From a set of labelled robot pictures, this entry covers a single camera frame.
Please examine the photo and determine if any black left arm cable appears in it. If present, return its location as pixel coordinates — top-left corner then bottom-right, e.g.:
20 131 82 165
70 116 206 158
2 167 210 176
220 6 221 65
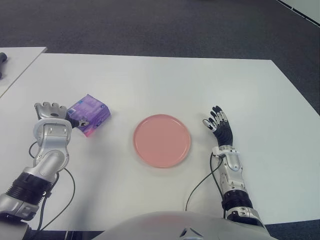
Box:
28 141 76 232

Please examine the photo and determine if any pink round plate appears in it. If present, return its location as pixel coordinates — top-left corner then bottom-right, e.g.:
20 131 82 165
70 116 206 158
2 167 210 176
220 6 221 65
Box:
132 113 192 168

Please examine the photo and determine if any black handle object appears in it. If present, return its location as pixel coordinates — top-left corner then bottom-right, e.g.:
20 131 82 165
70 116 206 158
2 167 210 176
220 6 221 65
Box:
0 52 8 80

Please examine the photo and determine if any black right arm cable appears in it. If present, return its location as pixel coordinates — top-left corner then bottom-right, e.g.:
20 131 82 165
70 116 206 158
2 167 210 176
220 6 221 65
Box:
184 152 226 213

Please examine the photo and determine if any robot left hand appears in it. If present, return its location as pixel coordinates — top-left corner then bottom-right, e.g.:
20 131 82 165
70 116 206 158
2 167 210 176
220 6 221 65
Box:
34 101 91 130

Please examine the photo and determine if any silver robot torso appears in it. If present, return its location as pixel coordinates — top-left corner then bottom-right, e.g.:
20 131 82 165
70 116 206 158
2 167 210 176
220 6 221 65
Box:
91 211 273 240

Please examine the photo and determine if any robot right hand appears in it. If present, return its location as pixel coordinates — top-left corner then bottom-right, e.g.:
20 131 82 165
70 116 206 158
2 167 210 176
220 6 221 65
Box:
202 105 235 148

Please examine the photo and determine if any purple tissue paper pack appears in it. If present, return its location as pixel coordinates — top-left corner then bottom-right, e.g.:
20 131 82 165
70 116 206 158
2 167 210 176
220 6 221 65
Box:
66 93 112 138

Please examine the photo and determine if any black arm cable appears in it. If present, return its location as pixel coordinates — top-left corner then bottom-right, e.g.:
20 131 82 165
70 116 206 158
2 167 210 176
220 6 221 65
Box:
28 141 76 232
184 152 226 213

